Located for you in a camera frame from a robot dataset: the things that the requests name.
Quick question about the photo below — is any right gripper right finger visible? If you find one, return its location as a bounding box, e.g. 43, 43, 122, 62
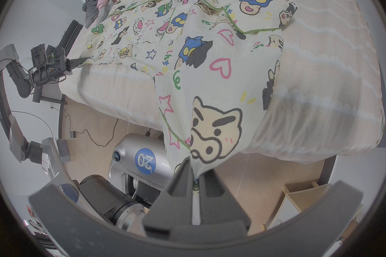
198, 168, 251, 236

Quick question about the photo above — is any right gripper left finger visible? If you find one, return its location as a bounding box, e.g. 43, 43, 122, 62
143, 156, 194, 236

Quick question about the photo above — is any white printed pyjama top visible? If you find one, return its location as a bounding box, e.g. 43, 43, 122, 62
80, 0, 299, 190

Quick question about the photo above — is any pale wooden shelf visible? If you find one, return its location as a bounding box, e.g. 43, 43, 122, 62
262, 181, 362, 232

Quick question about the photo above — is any bed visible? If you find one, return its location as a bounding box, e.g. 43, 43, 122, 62
59, 0, 386, 164

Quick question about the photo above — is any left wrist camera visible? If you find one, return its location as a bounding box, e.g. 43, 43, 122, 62
52, 46, 67, 62

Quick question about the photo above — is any black cable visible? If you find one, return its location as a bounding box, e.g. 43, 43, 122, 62
62, 116, 119, 148

